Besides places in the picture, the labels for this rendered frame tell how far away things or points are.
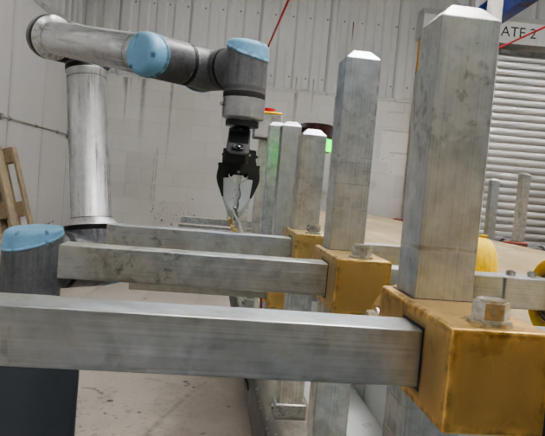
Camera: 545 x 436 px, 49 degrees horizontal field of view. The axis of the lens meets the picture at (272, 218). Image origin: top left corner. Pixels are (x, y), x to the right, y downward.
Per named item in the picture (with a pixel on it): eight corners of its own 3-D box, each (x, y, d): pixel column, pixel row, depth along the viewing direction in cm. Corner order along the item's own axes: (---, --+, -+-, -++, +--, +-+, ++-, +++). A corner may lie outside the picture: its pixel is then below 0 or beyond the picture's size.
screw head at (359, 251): (352, 258, 53) (353, 245, 53) (346, 255, 55) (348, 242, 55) (375, 259, 53) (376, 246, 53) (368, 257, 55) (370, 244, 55)
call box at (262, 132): (253, 139, 157) (255, 109, 157) (251, 141, 164) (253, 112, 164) (279, 142, 158) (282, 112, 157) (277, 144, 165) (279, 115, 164)
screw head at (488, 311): (477, 327, 28) (480, 301, 28) (459, 317, 30) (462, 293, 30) (521, 330, 28) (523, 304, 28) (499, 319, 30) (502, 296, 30)
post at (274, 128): (252, 335, 136) (270, 120, 133) (251, 331, 139) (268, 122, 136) (267, 336, 136) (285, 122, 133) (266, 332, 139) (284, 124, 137)
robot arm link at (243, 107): (267, 98, 125) (221, 93, 124) (265, 122, 125) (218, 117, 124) (263, 104, 134) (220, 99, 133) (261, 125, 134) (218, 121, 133)
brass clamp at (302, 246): (288, 272, 77) (291, 232, 77) (276, 258, 91) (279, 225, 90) (335, 275, 78) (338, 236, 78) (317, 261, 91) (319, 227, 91)
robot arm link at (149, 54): (12, 6, 163) (156, 24, 118) (56, 18, 172) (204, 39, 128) (6, 49, 165) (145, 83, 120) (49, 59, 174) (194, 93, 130)
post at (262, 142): (243, 307, 161) (258, 137, 158) (242, 303, 166) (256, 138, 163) (260, 308, 161) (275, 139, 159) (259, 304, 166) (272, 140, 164)
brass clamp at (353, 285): (325, 315, 53) (330, 257, 52) (301, 287, 66) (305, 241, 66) (394, 319, 53) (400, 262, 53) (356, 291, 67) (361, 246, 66)
